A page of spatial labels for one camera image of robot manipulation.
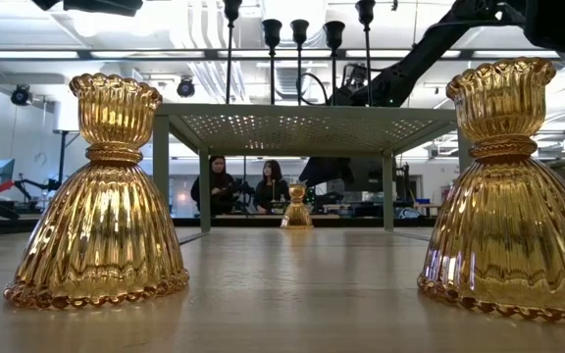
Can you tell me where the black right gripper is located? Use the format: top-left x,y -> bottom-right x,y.
298,157 -> 357,188

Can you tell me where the amber glass candle holder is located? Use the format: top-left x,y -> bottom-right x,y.
417,57 -> 565,326
2,73 -> 190,311
281,183 -> 315,230

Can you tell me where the taller black candlestick holder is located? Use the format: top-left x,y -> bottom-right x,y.
222,0 -> 243,106
354,0 -> 377,108

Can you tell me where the person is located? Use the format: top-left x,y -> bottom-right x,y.
254,159 -> 291,216
189,155 -> 238,217

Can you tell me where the dark background screen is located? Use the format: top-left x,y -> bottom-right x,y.
353,157 -> 397,193

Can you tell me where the green perforated metal shelf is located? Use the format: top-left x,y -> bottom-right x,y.
149,102 -> 475,234

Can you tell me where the black ceiling spotlight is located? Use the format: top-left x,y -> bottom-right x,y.
176,76 -> 197,99
10,83 -> 33,108

